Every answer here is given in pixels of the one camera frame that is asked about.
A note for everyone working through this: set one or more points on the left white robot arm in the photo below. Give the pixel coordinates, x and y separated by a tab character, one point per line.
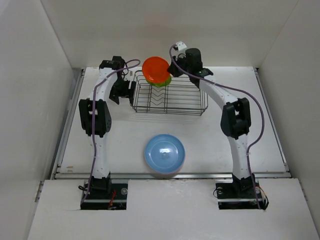
96	121

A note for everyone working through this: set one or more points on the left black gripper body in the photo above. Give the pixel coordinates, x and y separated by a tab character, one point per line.
120	88

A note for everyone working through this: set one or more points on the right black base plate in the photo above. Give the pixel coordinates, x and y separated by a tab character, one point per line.
228	199

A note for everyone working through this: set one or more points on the aluminium rail front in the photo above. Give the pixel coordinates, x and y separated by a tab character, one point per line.
145	176

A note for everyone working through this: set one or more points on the wire dish rack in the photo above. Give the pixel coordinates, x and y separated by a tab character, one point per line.
180	97

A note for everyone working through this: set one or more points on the orange plate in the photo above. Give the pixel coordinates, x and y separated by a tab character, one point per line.
155	69

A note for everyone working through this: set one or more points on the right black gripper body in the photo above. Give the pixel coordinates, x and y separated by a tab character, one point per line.
182	62

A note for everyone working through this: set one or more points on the green plate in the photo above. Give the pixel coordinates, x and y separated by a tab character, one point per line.
160	84

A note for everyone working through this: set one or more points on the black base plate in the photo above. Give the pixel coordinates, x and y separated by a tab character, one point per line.
228	199
98	199

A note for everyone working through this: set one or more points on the pink plate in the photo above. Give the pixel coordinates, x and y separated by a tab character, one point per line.
182	166

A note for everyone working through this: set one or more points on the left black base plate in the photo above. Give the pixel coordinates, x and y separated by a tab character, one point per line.
98	199

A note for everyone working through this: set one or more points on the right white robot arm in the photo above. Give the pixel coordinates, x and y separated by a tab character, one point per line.
235	120

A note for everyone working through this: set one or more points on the blue plate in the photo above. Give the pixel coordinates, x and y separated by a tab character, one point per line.
164	154

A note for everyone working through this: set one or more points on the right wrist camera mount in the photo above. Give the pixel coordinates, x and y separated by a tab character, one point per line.
180	46

